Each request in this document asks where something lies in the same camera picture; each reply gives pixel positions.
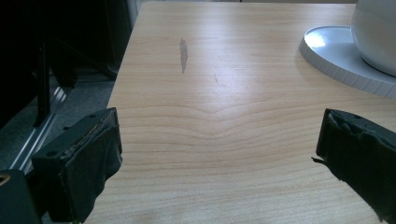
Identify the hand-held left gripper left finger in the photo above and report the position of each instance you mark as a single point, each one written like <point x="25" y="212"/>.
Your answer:
<point x="81" y="161"/>

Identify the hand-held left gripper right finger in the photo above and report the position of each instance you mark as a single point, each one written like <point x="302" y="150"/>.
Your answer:
<point x="364" y="152"/>

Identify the black metal stand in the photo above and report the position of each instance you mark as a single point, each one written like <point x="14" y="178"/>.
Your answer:
<point x="43" y="84"/>

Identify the glossy white bowl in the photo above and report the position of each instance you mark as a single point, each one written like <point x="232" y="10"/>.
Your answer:
<point x="378" y="34"/>

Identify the black cabinet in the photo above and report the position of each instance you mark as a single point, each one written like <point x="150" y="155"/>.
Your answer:
<point x="120" y="34"/>

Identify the metal floor rail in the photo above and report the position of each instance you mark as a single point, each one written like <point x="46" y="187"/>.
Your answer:
<point x="40" y="130"/>

